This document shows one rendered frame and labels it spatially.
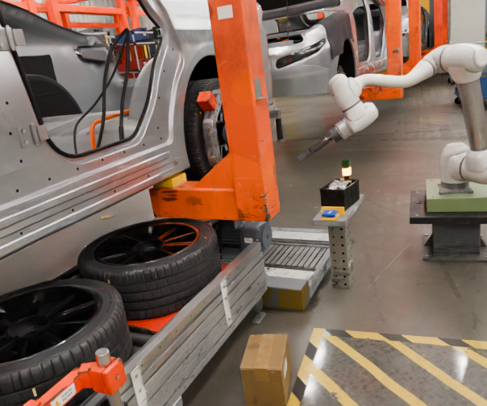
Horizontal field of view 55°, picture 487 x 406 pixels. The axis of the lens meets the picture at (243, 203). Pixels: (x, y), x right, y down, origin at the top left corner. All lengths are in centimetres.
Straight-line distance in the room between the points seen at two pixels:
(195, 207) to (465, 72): 147
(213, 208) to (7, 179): 99
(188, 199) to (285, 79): 302
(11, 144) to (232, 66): 95
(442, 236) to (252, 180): 128
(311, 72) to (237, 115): 314
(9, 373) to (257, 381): 86
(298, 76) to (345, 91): 288
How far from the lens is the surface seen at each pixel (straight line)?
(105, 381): 145
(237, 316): 222
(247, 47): 210
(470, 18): 1414
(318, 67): 527
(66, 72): 439
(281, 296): 248
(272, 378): 187
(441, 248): 301
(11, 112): 183
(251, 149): 215
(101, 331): 166
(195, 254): 206
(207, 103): 260
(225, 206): 231
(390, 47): 618
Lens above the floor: 130
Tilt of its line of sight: 18 degrees down
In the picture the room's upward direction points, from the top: 8 degrees counter-clockwise
